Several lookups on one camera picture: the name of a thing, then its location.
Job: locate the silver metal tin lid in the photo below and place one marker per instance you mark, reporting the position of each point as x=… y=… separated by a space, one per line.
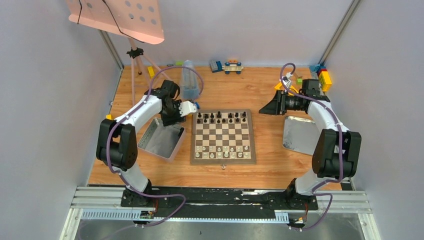
x=300 y=135

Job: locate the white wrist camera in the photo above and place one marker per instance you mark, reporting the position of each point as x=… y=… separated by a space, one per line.
x=286 y=80
x=186 y=108

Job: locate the stacked coloured bricks corner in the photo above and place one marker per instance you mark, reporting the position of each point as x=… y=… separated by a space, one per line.
x=323 y=76

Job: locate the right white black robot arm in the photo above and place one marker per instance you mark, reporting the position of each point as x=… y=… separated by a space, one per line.
x=336 y=154

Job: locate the wooden chess board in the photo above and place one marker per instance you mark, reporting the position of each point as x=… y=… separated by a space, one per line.
x=222 y=137

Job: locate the yellow triangle shape toy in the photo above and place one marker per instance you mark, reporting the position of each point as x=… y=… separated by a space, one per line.
x=279 y=86

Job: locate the small yellow cube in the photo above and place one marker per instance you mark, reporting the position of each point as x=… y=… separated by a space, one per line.
x=109 y=117

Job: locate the blue grey brick block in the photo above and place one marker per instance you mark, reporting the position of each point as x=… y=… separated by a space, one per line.
x=215 y=66

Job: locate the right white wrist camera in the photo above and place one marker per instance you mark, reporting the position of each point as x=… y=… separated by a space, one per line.
x=286 y=80

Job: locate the yellow block near stand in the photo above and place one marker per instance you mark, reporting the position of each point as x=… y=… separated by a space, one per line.
x=151 y=71

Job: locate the wooden toy car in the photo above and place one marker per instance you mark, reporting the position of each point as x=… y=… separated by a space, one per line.
x=232 y=66

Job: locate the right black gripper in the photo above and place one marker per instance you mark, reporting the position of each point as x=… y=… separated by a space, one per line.
x=277 y=106

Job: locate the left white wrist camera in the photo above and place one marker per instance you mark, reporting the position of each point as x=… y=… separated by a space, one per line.
x=186 y=108

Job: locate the pink music stand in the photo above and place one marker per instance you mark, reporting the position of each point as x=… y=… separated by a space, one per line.
x=134 y=19

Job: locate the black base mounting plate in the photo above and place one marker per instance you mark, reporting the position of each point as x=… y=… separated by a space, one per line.
x=217 y=203

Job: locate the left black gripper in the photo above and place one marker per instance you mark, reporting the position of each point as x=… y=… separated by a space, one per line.
x=171 y=116

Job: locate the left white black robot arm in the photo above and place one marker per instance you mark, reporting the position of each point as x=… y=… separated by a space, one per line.
x=117 y=139

